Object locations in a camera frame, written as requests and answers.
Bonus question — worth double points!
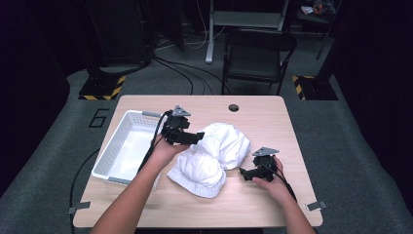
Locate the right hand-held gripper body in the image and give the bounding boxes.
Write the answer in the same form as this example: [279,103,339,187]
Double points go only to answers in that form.
[251,146,281,182]

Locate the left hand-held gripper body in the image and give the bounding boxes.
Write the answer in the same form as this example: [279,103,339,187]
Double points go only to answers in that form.
[161,104,193,146]

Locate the white garment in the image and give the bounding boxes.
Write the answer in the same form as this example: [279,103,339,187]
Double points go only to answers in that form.
[167,122,252,200]

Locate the white plastic basket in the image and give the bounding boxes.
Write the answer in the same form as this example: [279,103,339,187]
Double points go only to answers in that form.
[91,109,168,186]

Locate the person's left hand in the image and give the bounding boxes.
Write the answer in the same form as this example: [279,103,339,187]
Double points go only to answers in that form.
[148,134,191,172]

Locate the person's right hand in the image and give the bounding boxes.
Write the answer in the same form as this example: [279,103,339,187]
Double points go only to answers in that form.
[252,155,294,205]

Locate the grey tape strip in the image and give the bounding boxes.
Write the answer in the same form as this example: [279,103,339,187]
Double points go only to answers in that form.
[305,200,328,212]
[67,201,93,215]

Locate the black folding chair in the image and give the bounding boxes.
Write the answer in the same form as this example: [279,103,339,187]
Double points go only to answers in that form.
[221,27,298,97]

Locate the black equipment cabinet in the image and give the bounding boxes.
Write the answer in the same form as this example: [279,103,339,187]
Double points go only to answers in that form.
[82,0,158,76]

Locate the dark cluttered shelf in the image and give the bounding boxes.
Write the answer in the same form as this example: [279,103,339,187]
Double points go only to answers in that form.
[295,0,340,25]

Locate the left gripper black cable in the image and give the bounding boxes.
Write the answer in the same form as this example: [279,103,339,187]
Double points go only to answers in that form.
[137,109,173,174]

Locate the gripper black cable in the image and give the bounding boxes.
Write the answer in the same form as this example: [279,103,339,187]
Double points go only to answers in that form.
[263,162,298,202]
[137,109,173,174]

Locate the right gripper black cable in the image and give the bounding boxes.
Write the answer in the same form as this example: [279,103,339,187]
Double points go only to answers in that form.
[263,162,298,202]

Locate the black floor cables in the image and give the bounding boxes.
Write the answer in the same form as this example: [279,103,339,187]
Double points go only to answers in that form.
[152,56,232,97]

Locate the black yellow striped base plate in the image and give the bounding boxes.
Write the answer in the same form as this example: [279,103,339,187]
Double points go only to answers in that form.
[78,74,128,101]
[290,74,339,101]

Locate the white hanging cables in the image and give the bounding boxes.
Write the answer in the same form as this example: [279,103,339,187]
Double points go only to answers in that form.
[183,0,227,51]

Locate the black floor cable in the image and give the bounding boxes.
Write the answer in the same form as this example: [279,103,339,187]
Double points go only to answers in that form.
[68,147,102,234]

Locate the white metal desk frame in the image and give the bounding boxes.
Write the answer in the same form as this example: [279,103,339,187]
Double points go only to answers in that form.
[205,0,290,64]

